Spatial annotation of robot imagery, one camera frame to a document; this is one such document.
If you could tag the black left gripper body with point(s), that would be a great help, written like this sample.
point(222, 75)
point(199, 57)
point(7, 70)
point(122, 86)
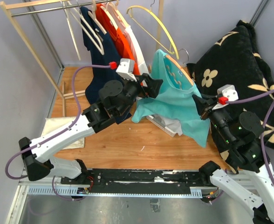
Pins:
point(140, 90)

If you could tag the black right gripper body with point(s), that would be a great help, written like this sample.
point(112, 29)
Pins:
point(211, 102)

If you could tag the teal t shirt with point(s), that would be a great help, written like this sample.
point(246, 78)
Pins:
point(173, 103)

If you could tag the orange hanger with metal hook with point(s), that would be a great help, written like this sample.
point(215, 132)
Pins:
point(177, 75)

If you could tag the sheer white t shirt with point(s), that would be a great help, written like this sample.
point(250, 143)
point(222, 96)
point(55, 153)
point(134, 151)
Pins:
point(173, 124)

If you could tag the white pink t shirt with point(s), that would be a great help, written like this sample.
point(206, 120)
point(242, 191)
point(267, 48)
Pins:
point(129, 35)

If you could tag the yellow hanger with metal hook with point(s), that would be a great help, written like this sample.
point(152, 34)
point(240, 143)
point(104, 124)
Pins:
point(155, 13)

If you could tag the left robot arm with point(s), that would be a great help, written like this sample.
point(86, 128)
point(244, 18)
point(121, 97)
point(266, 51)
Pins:
point(115, 100)

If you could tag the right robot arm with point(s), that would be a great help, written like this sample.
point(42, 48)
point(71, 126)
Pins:
point(244, 138)

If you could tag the navy blue t shirt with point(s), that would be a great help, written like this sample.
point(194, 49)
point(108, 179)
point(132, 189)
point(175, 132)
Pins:
point(100, 76)

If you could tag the cream hanger on navy shirt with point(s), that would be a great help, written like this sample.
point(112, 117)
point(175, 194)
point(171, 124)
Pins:
point(92, 30)

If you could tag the orange t shirt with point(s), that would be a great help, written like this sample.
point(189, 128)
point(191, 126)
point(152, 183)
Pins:
point(118, 38)

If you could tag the empty cream hanger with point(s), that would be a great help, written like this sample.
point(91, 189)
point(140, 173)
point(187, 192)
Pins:
point(70, 29)

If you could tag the white plastic basket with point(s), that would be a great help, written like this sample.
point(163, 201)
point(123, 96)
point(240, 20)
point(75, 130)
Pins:
point(156, 120)

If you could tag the black floral blanket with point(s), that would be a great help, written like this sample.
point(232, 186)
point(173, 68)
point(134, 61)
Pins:
point(234, 59)

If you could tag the wooden clothes rack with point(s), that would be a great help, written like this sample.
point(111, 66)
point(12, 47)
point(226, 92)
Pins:
point(27, 8)

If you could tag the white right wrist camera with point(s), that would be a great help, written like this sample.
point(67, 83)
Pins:
point(224, 94)

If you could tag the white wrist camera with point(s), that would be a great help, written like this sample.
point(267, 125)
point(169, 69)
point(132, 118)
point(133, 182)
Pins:
point(224, 94)
point(124, 69)

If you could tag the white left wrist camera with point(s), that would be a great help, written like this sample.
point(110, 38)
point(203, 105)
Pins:
point(124, 69)

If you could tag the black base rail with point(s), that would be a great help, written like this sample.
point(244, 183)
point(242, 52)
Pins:
point(138, 181)

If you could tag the metal corner post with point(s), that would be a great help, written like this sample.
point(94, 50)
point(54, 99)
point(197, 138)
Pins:
point(47, 40)

